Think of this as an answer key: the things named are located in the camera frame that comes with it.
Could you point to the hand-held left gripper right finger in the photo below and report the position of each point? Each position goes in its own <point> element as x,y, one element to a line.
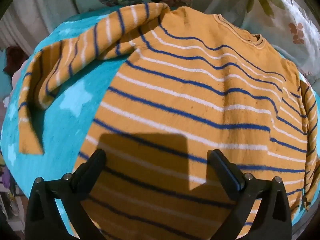
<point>228,170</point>

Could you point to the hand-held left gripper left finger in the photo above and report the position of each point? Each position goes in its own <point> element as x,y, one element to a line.
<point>97,163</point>

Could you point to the orange striped sweater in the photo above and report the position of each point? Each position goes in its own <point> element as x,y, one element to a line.
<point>187,92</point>

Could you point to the turquoise star blanket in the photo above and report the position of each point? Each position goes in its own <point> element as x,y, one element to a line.
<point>72,120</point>

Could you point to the white curtain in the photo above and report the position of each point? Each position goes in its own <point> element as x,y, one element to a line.
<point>37,12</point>

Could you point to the white floral pillow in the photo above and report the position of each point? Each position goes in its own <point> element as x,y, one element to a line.
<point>287,17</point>

